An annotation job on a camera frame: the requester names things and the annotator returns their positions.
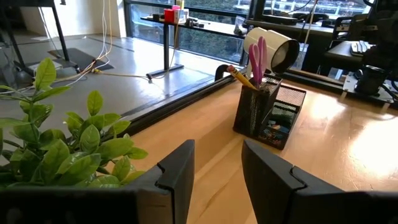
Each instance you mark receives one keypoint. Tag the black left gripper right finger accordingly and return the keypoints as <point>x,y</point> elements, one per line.
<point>267,186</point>

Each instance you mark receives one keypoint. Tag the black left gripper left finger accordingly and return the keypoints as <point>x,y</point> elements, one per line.
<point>174,186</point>

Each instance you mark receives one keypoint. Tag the yellow pencil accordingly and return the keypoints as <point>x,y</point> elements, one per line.
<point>241,77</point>

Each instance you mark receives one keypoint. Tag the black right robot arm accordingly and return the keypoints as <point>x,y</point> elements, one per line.
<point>373,77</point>

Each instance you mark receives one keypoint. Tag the black mesh desk organizer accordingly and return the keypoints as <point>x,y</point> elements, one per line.
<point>248,115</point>

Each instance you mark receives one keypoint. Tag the green plant in white pot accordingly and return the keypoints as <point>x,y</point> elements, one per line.
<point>90,140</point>

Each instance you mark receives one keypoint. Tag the black standing desk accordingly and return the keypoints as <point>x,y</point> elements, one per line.
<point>166,46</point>

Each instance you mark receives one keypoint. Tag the dark grey desk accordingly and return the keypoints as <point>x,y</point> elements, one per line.
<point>339,56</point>
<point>295,28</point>

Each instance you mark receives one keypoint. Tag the black floor mat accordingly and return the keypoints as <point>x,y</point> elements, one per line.
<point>81,59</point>

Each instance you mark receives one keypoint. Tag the black keyboard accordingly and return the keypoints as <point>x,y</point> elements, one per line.
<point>360,48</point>

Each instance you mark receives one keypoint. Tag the pale storage container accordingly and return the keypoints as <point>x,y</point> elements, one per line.
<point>182,17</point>

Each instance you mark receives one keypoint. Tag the red box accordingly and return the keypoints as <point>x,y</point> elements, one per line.
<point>168,15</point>

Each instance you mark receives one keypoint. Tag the black desk frame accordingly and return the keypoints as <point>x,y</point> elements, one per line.
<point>60,34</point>

